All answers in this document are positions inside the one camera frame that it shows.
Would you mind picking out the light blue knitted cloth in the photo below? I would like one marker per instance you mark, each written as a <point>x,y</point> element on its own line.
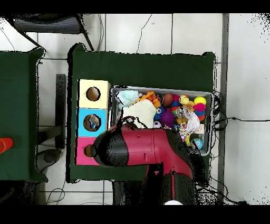
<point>127,97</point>

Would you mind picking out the cream knitted cloth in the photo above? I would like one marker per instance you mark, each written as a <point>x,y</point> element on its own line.
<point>143,112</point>

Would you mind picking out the orange cup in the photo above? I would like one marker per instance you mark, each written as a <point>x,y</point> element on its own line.
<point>6,144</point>

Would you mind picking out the colourful patterned cloth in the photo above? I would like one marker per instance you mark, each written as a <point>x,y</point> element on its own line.
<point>183,131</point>

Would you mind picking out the dark green side table cloth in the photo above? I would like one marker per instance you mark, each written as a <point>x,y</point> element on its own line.
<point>19,84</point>

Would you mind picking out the small soccer ball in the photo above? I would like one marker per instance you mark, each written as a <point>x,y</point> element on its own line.
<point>157,124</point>

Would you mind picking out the orange toy building brick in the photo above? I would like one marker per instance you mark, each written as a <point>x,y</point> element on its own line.
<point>150,96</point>

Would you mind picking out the globe print ball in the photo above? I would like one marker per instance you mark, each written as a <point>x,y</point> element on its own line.
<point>198,142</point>

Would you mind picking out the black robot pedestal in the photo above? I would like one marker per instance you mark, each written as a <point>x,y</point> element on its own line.
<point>126,193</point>

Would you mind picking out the black chair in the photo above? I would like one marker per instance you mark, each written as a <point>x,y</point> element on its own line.
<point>48,25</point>

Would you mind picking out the grey round base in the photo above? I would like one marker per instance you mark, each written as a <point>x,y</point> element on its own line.
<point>48,157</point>

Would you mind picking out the blue fuzzy toy with eyes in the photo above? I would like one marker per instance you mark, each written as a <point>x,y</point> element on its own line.
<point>159,113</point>

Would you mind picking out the wooden box with three holes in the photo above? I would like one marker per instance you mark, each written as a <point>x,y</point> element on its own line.
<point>101,101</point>

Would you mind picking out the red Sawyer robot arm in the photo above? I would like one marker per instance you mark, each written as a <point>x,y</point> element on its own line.
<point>151,148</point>

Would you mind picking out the crushed clear plastic bottle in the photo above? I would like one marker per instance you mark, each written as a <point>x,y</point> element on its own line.
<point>93,122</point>

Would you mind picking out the purple spiky ball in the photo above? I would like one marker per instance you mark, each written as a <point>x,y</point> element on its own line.
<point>167,118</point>

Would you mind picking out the black upright panel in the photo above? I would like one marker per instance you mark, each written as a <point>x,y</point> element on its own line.
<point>61,105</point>

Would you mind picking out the crushed silver can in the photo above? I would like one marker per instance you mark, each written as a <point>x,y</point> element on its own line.
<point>180,112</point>

